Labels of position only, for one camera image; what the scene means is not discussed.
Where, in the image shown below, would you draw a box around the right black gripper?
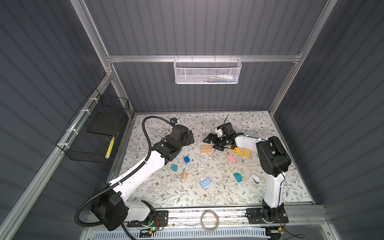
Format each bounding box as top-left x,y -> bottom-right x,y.
203,133 -> 228,151

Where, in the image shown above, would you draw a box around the natural wood block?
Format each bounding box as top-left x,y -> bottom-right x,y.
201,145 -> 213,154

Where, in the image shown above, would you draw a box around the light blue block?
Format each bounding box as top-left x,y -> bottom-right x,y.
200,178 -> 212,189

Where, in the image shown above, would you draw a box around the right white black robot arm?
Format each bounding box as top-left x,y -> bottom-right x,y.
203,123 -> 292,225

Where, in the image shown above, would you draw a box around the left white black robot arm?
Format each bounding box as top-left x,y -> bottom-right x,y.
91,125 -> 195,231

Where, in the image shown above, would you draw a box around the pink block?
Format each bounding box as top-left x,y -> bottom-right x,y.
227,155 -> 237,164

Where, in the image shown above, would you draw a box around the dark blue cube block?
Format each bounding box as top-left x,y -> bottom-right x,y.
184,156 -> 191,164

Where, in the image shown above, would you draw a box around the teal cube block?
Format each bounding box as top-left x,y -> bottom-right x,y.
171,164 -> 178,172

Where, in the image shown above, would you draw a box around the teal green block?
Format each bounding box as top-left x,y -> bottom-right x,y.
233,173 -> 243,183

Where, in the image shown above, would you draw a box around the yellow calculator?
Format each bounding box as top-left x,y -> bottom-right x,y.
231,147 -> 253,158

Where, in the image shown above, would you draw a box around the small white device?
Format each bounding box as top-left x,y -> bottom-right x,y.
250,174 -> 261,184

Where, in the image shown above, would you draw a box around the markers in white basket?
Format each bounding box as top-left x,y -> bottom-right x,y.
200,75 -> 238,84

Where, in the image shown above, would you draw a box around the clear tape roll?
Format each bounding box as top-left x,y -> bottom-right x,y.
200,210 -> 220,232

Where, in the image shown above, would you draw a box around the yellow marker pen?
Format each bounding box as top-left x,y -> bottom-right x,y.
105,137 -> 115,159

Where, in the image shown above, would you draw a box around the black pad in basket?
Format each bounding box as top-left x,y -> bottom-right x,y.
87,113 -> 124,137

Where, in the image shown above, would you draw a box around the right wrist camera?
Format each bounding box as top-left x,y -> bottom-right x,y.
215,126 -> 224,138

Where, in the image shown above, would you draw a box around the white wire mesh basket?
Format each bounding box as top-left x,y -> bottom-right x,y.
173,58 -> 242,85

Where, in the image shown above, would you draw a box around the black wire basket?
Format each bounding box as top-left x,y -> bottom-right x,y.
56,90 -> 131,164

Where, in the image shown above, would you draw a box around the black corrugated cable hose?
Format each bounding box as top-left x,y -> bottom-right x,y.
74,115 -> 175,240

